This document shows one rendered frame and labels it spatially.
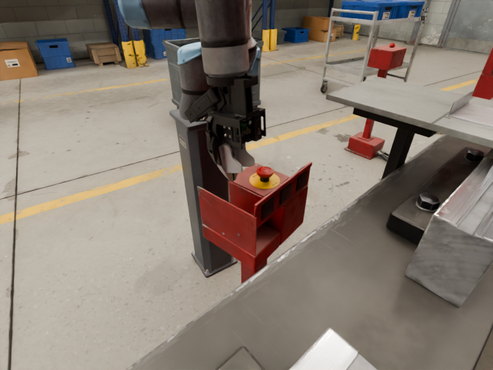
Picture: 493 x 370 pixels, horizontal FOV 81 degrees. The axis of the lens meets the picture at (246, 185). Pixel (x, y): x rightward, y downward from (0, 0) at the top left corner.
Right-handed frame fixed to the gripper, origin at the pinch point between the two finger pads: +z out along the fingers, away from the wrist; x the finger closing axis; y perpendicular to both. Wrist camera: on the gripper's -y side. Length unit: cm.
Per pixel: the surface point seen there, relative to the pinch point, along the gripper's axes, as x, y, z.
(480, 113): 17.7, 36.6, -13.4
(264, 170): 9.3, 1.9, 3.0
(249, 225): -4.8, 8.9, 6.1
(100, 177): 31, -168, 70
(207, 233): -4.9, -4.3, 14.7
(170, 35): 336, -464, 7
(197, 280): 16, -46, 80
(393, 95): 19.1, 23.7, -14.3
